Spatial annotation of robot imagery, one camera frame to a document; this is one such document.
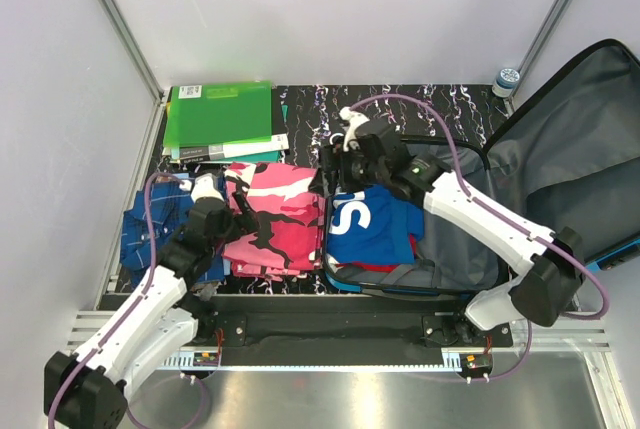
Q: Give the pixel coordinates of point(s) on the blue suitcase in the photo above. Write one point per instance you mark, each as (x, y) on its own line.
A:
(567, 158)

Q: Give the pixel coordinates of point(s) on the green plastic folder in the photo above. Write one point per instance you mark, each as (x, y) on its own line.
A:
(212, 114)

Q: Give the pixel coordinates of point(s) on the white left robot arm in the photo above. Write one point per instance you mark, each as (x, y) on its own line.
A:
(92, 386)

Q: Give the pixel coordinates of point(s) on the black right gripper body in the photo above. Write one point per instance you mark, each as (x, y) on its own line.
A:
(354, 171)

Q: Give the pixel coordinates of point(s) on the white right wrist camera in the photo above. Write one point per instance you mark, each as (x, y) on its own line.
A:
(353, 120)

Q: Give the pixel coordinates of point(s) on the blue plaid shirt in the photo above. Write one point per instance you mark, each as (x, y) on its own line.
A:
(149, 225)

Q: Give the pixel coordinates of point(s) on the blue capped bottle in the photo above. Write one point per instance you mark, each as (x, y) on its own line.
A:
(505, 82)

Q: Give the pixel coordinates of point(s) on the aluminium frame rail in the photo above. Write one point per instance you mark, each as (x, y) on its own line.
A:
(132, 48)

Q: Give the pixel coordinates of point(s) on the blue shirt white letters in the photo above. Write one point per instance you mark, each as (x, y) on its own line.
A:
(373, 228)

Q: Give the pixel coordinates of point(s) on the red shirt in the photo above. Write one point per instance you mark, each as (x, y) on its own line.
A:
(378, 254)

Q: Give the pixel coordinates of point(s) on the pink camouflage shirt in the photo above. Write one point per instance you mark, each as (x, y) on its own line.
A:
(290, 220)

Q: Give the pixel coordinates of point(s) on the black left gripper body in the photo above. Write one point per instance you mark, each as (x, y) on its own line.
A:
(235, 226)

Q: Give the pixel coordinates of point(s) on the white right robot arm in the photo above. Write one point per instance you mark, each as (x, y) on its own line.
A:
(544, 266)

